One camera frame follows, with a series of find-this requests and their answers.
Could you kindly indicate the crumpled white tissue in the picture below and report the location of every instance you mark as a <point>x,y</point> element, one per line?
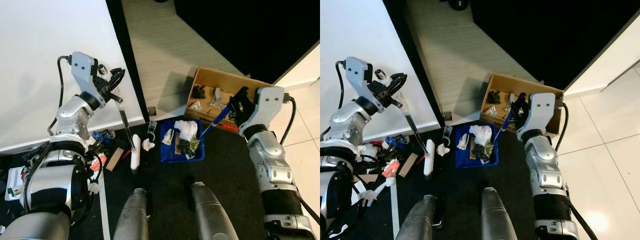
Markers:
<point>187,129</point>
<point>482,134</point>

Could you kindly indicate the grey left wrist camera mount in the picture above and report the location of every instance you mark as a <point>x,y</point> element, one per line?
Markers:
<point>84,67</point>
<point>357,70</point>

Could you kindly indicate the black wheeled equipment case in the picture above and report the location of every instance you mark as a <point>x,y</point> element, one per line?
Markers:
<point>458,4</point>

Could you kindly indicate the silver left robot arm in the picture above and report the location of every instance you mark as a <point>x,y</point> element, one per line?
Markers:
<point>47,182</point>
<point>345,120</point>

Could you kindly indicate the orange tag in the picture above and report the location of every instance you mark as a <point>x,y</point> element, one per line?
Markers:
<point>98,162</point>
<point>391,168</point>

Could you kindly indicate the small black trash item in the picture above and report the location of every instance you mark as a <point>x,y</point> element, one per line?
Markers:
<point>198,92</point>
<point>493,96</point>

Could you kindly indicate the grey left robot leg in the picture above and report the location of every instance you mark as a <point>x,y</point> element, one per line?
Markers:
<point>425,220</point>
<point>132,215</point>

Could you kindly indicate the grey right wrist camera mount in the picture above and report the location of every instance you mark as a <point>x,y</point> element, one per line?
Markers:
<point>265,102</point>
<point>542,107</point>

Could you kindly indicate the grey robot leg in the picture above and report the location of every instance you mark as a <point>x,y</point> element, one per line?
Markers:
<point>132,215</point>
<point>497,217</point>
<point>212,215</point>
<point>425,220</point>

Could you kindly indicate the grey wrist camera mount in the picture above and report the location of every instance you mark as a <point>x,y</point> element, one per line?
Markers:
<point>357,70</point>
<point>265,102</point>
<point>542,107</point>
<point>84,67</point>

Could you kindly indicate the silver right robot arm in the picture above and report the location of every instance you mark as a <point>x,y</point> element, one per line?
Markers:
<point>272,167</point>
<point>547,170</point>

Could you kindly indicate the white and green device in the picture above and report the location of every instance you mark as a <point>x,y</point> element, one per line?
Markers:
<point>14,184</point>

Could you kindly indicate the small crumpled white paper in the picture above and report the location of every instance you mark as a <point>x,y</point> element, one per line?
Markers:
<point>148,145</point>
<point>442,149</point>

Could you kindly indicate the dark trash clump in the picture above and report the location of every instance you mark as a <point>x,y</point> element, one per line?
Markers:
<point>482,150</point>
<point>189,145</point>

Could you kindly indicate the clear plastic wrapper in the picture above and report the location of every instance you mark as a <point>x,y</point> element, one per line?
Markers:
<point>491,110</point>
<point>195,105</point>

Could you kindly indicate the small blue object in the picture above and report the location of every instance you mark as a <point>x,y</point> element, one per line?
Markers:
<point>101,137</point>
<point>397,141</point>

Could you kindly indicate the black broom with white head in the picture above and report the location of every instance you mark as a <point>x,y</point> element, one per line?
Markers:
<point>428,160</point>
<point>135,152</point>

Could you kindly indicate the brown cardboard piece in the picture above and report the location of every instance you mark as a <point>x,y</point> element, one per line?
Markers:
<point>114,159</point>
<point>409,165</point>

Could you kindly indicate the brown cardboard box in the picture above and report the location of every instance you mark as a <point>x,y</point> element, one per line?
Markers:
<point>212,80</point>
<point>502,82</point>

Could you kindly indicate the blue plastic dustpan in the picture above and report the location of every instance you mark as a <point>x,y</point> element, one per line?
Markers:
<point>462,161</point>
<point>170,154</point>

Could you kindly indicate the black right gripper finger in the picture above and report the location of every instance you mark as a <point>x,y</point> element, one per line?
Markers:
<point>520,99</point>
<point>239,95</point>

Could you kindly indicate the grey right robot leg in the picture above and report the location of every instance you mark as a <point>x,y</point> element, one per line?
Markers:
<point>212,215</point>
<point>497,217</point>

